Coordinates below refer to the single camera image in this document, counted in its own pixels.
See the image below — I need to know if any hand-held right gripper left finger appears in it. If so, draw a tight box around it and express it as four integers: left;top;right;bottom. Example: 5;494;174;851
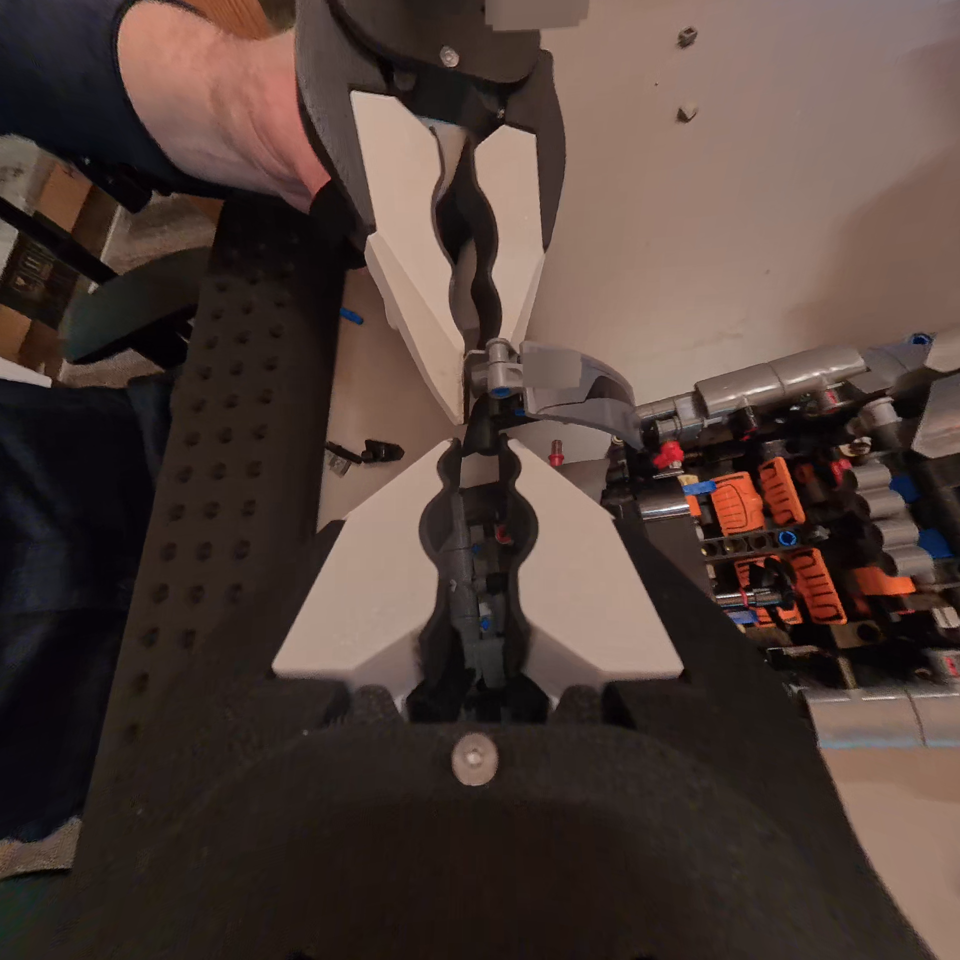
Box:
270;437;465;721

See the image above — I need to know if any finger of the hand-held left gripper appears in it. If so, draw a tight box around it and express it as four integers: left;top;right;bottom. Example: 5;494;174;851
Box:
450;122;549;354
349;90;481;426

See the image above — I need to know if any grey lego car model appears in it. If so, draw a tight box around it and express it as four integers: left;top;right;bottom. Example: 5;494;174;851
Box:
448;330;960;751

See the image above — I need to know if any black dimpled foam mat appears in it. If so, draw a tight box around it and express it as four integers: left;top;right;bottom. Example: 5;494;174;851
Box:
90;195;361;864

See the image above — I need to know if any black office chair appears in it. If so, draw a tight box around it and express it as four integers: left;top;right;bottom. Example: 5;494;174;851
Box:
60;247;211;369

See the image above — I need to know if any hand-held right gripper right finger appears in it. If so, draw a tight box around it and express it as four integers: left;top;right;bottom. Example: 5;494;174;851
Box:
498;437;685;720

